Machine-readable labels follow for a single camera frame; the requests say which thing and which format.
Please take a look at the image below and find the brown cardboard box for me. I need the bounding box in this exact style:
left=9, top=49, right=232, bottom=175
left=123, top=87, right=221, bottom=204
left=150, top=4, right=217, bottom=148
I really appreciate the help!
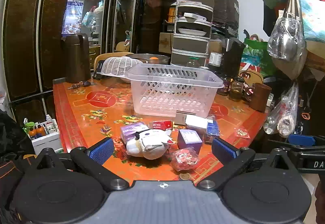
left=159, top=32, right=173, bottom=54

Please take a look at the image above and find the white and purple flat box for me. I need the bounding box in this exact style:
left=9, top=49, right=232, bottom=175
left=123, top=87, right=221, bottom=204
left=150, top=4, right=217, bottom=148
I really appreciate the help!
left=183, top=12, right=207, bottom=22

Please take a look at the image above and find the purple cube box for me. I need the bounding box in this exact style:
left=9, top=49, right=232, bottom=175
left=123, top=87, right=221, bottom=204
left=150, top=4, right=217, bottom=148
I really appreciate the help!
left=177, top=129, right=203, bottom=155

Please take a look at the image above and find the white plush toy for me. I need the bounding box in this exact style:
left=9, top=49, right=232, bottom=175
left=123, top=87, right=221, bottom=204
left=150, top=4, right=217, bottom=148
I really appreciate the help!
left=126, top=129, right=177, bottom=160

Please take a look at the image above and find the person's right forearm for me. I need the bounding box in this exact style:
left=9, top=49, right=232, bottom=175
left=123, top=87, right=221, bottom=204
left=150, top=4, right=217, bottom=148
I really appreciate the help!
left=315, top=174, right=325, bottom=224

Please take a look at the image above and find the white plate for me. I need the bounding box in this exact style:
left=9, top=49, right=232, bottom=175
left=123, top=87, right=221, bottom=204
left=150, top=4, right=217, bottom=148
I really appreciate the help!
left=178, top=28, right=207, bottom=36

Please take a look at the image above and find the white mesh food cover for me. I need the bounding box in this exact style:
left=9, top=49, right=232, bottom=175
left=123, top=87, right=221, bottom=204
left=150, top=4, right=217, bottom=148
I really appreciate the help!
left=98, top=56, right=144, bottom=80

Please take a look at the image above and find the bunch of keys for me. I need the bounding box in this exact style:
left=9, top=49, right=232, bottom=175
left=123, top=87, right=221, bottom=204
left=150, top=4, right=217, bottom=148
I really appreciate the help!
left=67, top=81, right=91, bottom=90

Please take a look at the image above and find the plastic bag of bottles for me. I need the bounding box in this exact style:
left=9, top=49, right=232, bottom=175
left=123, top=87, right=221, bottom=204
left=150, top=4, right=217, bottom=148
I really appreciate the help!
left=263, top=82, right=299, bottom=138

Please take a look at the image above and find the brown cup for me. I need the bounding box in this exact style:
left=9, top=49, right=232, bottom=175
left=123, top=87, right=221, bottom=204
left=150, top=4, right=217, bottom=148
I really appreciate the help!
left=250, top=83, right=272, bottom=112

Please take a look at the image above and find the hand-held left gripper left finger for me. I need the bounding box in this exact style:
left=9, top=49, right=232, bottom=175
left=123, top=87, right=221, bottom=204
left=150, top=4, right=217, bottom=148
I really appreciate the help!
left=25, top=137, right=129, bottom=192

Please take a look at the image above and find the orange printed tablecloth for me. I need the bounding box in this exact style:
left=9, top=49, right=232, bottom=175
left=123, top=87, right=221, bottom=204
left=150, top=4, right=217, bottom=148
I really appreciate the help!
left=52, top=77, right=270, bottom=186

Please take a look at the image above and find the colourful printed bag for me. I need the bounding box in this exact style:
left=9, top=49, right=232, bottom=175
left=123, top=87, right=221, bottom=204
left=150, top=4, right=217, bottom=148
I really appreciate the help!
left=297, top=0, right=325, bottom=42

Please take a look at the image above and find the dark jar with white label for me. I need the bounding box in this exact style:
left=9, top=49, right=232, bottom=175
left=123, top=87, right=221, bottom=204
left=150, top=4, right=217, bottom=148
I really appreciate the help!
left=208, top=52, right=223, bottom=72

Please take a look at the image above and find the blue hanging picture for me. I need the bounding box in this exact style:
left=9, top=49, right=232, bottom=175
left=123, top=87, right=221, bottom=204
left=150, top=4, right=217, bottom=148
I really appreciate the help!
left=62, top=0, right=85, bottom=35

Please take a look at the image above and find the clear plastic basket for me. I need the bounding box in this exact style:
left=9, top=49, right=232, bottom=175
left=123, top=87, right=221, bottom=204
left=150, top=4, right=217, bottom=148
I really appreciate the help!
left=126, top=63, right=224, bottom=118

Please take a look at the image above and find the clear glass jar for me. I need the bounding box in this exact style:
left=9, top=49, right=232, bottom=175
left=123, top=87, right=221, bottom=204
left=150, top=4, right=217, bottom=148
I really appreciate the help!
left=186, top=57, right=201, bottom=68

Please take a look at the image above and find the dark purple jar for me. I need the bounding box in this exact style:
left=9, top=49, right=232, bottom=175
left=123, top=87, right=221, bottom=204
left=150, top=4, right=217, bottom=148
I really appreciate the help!
left=218, top=74, right=232, bottom=96

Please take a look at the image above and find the metal bowl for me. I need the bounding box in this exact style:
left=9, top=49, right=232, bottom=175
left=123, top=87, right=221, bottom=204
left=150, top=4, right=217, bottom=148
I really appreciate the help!
left=126, top=53, right=171, bottom=65

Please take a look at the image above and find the glass jar with yellow liquid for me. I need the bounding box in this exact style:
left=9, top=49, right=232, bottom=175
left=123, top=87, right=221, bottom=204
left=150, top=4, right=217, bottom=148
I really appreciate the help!
left=230, top=77, right=245, bottom=101

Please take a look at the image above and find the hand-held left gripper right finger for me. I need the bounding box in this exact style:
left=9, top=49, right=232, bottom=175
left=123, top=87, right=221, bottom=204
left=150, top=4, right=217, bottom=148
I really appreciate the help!
left=197, top=137, right=301, bottom=191

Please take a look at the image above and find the black flat device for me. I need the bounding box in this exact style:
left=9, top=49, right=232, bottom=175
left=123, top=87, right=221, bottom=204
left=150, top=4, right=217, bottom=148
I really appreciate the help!
left=92, top=60, right=104, bottom=80

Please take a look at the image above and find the light purple box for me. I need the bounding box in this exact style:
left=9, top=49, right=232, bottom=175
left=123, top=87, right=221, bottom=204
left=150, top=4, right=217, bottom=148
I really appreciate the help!
left=120, top=122, right=150, bottom=144

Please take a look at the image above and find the red candy bag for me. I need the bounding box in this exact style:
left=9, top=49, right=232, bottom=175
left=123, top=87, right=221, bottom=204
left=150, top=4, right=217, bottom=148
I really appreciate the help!
left=170, top=146, right=199, bottom=171

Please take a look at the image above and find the small brown and white box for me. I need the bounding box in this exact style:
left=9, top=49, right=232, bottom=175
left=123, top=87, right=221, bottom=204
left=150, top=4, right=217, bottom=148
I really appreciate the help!
left=175, top=110, right=197, bottom=125

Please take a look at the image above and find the black kettle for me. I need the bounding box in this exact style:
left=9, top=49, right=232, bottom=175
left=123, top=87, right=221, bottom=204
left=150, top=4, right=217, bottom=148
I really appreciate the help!
left=221, top=38, right=246, bottom=77

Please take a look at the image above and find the blue box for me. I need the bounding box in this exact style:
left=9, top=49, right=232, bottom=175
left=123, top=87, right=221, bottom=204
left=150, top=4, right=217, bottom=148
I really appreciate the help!
left=205, top=122, right=220, bottom=144

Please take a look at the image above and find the green shopping bag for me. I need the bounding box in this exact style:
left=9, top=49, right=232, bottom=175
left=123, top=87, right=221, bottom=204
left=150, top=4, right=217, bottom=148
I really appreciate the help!
left=240, top=35, right=277, bottom=77

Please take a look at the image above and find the tiered food cover rack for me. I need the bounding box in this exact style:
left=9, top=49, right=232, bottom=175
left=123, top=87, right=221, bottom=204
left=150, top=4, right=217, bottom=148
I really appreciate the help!
left=171, top=0, right=216, bottom=67

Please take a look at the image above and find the dark wardrobe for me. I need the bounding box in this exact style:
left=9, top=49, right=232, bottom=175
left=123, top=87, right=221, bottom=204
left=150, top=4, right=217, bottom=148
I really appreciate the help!
left=0, top=0, right=186, bottom=123

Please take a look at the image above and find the hanging clear plastic bag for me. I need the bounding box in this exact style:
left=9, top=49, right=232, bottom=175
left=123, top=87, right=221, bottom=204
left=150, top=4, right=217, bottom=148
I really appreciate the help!
left=266, top=0, right=305, bottom=59

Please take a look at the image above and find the black stacked box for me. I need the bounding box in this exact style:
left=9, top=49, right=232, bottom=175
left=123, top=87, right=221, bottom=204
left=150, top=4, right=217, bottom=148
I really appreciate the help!
left=213, top=0, right=239, bottom=37

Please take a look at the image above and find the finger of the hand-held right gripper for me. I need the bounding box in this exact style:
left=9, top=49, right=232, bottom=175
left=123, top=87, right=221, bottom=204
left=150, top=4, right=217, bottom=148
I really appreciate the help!
left=288, top=134, right=316, bottom=148

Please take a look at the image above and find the white box of small bottles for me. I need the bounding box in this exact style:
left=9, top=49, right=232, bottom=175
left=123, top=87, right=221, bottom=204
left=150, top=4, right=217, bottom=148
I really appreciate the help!
left=23, top=117, right=63, bottom=156

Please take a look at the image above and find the red box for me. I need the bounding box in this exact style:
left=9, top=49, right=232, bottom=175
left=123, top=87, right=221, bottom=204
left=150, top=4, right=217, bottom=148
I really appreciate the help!
left=149, top=121, right=173, bottom=131

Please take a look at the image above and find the brown thermos jug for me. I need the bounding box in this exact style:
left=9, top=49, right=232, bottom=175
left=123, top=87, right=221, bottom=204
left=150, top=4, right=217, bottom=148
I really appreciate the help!
left=62, top=34, right=91, bottom=84

